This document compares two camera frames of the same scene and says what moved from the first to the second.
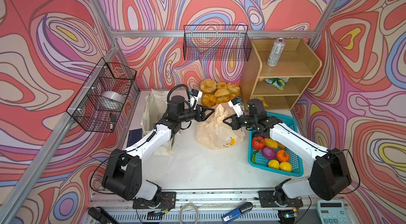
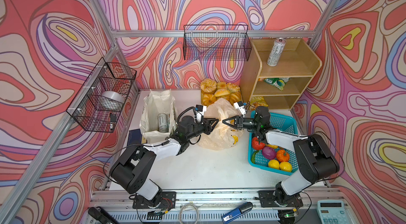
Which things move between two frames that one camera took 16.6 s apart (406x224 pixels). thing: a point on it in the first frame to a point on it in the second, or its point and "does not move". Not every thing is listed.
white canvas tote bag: (154, 106) does not move
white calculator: (332, 212) does not move
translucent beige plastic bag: (214, 133) does not move
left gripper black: (201, 113) to (206, 125)
